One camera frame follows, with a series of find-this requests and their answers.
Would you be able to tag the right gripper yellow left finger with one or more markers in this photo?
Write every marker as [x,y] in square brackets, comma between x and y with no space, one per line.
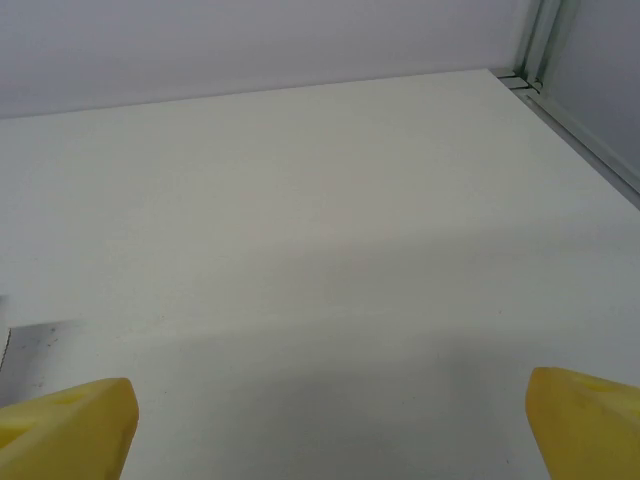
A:
[65,435]

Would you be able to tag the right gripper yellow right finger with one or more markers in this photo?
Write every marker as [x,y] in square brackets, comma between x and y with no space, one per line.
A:
[590,430]

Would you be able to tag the aluminium frame corner post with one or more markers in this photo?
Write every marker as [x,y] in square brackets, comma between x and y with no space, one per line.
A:
[542,35]

